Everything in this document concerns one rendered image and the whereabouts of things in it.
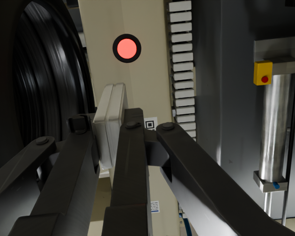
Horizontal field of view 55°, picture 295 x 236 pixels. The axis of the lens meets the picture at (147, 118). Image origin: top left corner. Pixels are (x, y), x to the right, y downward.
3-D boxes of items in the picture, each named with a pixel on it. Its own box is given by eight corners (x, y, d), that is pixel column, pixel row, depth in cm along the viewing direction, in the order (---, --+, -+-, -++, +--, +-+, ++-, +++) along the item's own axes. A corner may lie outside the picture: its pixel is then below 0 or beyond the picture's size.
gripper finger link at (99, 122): (114, 168, 16) (101, 170, 16) (120, 119, 22) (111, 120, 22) (106, 120, 15) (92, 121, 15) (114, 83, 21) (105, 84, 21)
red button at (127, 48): (135, 38, 44) (137, 57, 45) (135, 36, 46) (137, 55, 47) (115, 40, 44) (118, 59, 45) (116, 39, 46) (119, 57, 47)
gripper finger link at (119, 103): (106, 120, 15) (120, 118, 15) (114, 83, 21) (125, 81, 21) (114, 168, 16) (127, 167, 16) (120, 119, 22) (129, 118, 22)
